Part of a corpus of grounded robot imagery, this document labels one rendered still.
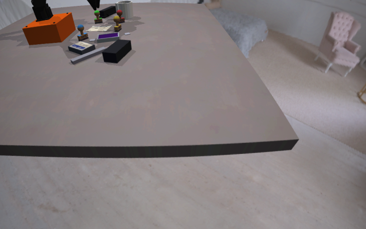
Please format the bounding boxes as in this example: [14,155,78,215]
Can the cream inspection card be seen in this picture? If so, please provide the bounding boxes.
[87,25,112,31]

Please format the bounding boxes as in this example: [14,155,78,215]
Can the grey long bar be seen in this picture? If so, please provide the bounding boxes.
[70,47,106,65]

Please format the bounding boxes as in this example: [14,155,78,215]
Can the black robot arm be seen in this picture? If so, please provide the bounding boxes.
[31,0,53,22]

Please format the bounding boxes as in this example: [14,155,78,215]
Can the grey cylindrical cup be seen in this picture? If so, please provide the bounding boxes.
[115,0,133,19]

